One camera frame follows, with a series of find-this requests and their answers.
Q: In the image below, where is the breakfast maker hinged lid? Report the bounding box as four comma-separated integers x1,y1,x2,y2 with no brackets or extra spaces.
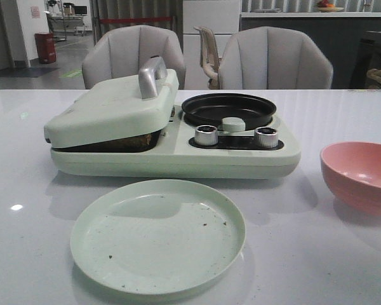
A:
44,69,179,153

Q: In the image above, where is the pink plastic bowl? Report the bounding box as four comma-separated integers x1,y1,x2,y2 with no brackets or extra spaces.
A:
320,142,381,216

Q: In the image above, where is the bread slice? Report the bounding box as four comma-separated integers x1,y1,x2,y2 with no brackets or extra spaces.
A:
95,133,158,152

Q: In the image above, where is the mint green breakfast maker base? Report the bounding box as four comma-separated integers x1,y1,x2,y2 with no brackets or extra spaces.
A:
50,105,301,179

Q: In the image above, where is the left silver control knob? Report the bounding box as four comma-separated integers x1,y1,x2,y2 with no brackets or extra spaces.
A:
194,125,218,146

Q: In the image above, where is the silver control knob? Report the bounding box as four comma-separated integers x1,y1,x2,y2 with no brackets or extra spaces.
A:
253,127,279,149
194,125,218,146

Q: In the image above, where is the black round frying pan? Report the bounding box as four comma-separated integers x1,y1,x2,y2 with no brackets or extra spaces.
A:
182,93,276,130

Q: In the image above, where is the right silver control knob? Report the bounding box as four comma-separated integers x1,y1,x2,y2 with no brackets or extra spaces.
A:
253,127,279,149

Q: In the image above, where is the mint green round plate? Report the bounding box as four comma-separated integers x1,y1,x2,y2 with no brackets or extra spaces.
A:
70,179,246,296

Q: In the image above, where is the beige folding chair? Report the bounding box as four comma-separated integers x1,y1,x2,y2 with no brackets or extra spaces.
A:
194,26,221,90

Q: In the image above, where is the right grey upholstered chair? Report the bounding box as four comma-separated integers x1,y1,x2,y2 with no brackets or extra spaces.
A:
218,27,333,90

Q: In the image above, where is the grey upholstered chair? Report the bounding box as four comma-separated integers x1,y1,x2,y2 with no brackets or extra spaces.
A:
218,27,333,90
82,25,185,90

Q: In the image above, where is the left grey upholstered chair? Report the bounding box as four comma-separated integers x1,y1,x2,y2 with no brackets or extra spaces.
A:
82,25,185,90

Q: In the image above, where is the red barrier tape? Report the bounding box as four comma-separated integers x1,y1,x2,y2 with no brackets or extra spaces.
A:
99,17,174,24

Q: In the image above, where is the white refrigerator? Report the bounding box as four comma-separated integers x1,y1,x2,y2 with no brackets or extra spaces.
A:
182,0,242,90

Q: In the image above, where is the red trash bin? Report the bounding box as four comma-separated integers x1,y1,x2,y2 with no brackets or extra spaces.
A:
34,32,57,64

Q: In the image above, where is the dark grey kitchen counter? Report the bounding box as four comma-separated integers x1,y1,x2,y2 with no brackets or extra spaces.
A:
225,12,381,89

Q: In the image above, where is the fruit plate on counter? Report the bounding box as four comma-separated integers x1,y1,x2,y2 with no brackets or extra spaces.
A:
316,0,344,13

